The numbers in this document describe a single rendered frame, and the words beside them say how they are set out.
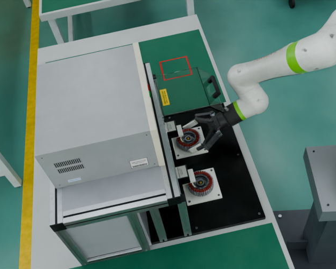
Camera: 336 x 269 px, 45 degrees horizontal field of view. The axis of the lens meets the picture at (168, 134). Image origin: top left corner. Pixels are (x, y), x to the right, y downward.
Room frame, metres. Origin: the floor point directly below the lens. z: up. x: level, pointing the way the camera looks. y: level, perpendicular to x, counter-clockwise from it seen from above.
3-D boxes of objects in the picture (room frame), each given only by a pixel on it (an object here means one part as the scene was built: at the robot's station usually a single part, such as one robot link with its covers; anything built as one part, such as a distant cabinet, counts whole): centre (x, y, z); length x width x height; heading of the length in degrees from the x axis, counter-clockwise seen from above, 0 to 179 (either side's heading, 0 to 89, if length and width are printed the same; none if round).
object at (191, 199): (0.88, -0.09, 0.78); 0.15 x 0.15 x 0.01; 1
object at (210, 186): (0.88, -0.09, 0.80); 0.11 x 0.11 x 0.04
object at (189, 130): (1.12, -0.09, 0.80); 0.11 x 0.11 x 0.04
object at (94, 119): (1.01, 0.23, 1.22); 0.44 x 0.39 x 0.20; 1
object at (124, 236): (0.67, 0.30, 0.91); 0.28 x 0.03 x 0.32; 91
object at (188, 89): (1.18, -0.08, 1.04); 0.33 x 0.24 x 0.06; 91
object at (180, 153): (1.12, -0.09, 0.78); 0.15 x 0.15 x 0.01; 1
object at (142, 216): (0.99, 0.16, 0.92); 0.66 x 0.01 x 0.30; 1
